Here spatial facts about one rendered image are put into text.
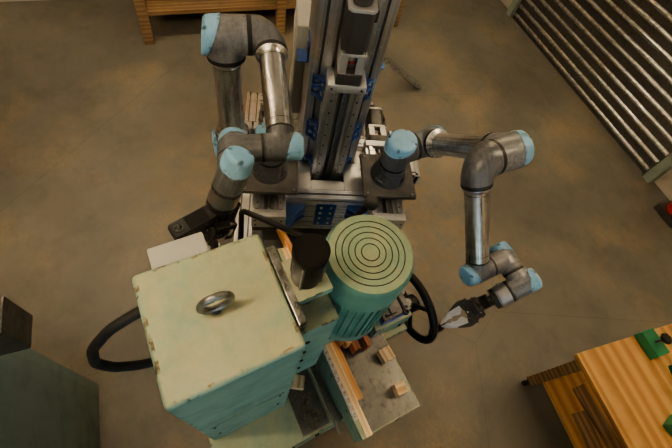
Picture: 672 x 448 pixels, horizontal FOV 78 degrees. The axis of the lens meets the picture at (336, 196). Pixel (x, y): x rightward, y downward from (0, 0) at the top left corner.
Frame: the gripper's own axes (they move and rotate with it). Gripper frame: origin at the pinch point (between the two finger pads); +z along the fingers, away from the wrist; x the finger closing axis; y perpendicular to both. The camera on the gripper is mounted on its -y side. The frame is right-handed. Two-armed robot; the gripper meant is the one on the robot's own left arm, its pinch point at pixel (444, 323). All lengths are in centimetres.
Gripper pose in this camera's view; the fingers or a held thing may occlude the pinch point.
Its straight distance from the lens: 153.7
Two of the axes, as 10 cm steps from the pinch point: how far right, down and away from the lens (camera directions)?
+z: -8.7, 4.8, 1.0
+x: -4.2, -8.3, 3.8
